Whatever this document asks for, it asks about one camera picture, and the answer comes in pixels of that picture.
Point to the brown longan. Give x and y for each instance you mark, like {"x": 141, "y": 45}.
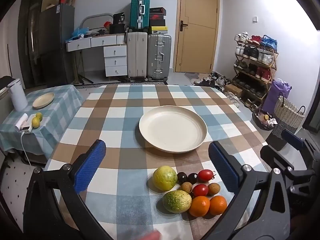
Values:
{"x": 186, "y": 187}
{"x": 214, "y": 189}

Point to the green mottled guava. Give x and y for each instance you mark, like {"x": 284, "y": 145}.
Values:
{"x": 177, "y": 201}

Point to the teal suitcase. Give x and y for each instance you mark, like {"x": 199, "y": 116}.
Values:
{"x": 140, "y": 10}

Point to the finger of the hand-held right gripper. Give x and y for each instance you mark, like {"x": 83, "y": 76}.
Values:
{"x": 292, "y": 139}
{"x": 271, "y": 155}

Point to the large black box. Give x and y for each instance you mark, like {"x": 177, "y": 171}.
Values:
{"x": 117, "y": 29}

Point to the yellow-green citrus fruit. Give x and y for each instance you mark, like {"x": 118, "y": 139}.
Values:
{"x": 165, "y": 178}

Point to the woven black white bag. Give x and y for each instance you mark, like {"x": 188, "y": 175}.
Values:
{"x": 287, "y": 118}

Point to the wooden shoe rack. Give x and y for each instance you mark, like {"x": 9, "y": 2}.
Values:
{"x": 273, "y": 66}

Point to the red cherry tomato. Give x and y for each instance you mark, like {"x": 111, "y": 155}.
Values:
{"x": 205, "y": 175}
{"x": 200, "y": 190}

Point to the grey fridge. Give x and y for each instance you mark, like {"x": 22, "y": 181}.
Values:
{"x": 56, "y": 45}

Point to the dark plum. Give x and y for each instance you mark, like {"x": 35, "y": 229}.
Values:
{"x": 192, "y": 178}
{"x": 182, "y": 177}

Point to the yellow black shoe box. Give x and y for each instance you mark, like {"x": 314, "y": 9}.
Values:
{"x": 158, "y": 30}

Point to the silver suitcase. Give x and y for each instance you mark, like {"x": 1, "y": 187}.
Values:
{"x": 160, "y": 55}

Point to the small black box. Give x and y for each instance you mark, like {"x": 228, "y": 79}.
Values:
{"x": 118, "y": 19}

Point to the white desk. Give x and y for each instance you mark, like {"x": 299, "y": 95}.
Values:
{"x": 97, "y": 41}

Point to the blue plastic bag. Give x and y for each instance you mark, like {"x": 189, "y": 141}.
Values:
{"x": 79, "y": 33}

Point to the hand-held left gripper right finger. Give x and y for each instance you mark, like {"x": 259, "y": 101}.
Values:
{"x": 223, "y": 166}

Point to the striped floor rug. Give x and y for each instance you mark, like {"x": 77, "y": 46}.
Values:
{"x": 95, "y": 85}

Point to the dark round basket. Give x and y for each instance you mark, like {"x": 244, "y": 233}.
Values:
{"x": 260, "y": 125}

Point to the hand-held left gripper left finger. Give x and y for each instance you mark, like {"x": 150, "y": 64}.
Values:
{"x": 90, "y": 166}

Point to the brown cardboard box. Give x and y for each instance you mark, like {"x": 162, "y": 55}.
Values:
{"x": 233, "y": 90}

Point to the tan wooden door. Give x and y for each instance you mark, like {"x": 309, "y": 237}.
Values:
{"x": 198, "y": 30}

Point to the dark plum left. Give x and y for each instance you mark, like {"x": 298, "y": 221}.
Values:
{"x": 182, "y": 177}

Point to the white charger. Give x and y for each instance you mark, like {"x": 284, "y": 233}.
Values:
{"x": 27, "y": 130}

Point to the beige suitcase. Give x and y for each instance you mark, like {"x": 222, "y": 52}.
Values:
{"x": 137, "y": 55}

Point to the red object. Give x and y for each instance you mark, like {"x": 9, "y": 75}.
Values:
{"x": 108, "y": 24}

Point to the large cream plate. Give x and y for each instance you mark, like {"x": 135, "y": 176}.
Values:
{"x": 172, "y": 127}

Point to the grey door mat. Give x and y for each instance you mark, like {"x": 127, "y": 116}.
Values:
{"x": 191, "y": 76}

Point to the grey arched frame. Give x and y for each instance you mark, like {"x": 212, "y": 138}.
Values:
{"x": 86, "y": 20}

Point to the white handheld device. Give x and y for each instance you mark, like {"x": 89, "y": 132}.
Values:
{"x": 20, "y": 122}

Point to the dark plum right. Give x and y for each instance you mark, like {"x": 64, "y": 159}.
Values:
{"x": 192, "y": 178}

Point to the small cream plate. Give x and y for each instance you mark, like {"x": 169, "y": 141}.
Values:
{"x": 43, "y": 100}

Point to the orange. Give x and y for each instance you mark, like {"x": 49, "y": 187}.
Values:
{"x": 218, "y": 205}
{"x": 199, "y": 206}

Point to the white kettle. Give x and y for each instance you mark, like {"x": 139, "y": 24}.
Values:
{"x": 16, "y": 96}

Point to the purple gift bag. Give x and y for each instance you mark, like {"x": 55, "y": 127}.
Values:
{"x": 275, "y": 96}

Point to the shoe rack with shoes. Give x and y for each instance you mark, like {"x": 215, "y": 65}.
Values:
{"x": 253, "y": 53}

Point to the white drawer unit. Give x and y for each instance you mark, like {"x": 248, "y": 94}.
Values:
{"x": 115, "y": 60}

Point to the dark shoe box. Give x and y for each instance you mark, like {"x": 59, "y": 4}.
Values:
{"x": 157, "y": 23}

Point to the dark tall cabinet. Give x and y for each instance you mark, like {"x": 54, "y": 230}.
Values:
{"x": 28, "y": 37}

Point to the scattered loose shoes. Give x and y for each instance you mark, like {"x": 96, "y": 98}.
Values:
{"x": 215, "y": 81}

